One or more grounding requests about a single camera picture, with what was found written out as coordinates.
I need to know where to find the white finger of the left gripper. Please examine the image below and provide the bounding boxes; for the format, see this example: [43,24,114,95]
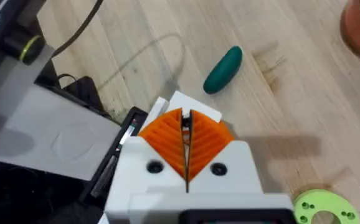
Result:
[141,96,170,133]

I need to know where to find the bare white finger of the left gripper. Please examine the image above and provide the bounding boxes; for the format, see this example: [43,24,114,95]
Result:
[166,91,223,123]

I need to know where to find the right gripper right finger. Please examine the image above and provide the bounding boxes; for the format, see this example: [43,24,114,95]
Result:
[186,109,265,194]

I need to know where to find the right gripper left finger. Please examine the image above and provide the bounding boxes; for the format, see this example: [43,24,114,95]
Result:
[104,108,188,218]

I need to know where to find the green toy cucumber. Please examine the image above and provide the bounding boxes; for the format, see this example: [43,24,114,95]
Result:
[202,45,244,95]

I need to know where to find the green disc with holes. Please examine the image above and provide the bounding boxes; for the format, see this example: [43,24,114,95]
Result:
[293,189,360,224]

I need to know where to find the black cable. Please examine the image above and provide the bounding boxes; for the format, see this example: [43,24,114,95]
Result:
[50,0,105,59]

